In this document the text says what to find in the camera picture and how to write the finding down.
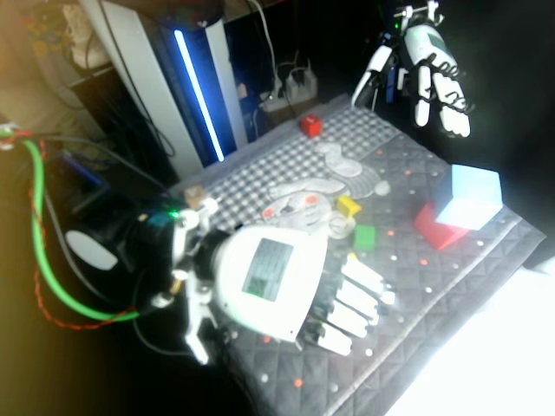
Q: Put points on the yellow half-round block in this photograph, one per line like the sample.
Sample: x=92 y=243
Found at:
x=348 y=206

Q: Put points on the white column with blue light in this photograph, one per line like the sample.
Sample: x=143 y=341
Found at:
x=173 y=78

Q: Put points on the large red block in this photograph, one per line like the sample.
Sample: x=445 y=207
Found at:
x=433 y=229

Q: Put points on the wooden letter block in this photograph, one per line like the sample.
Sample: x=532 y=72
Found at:
x=195 y=197

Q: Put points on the small green letter cube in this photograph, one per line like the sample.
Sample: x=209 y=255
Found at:
x=364 y=237

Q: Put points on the white power strip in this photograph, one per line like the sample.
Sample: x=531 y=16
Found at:
x=274 y=105
x=299 y=82

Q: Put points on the small red number cube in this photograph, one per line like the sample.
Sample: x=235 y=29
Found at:
x=311 y=125

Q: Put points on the grey quilt with printed bear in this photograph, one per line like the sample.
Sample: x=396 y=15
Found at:
x=412 y=268

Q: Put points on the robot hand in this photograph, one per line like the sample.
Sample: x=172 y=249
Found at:
x=269 y=277
x=422 y=43

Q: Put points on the light blue cube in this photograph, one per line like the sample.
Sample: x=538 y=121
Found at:
x=472 y=190

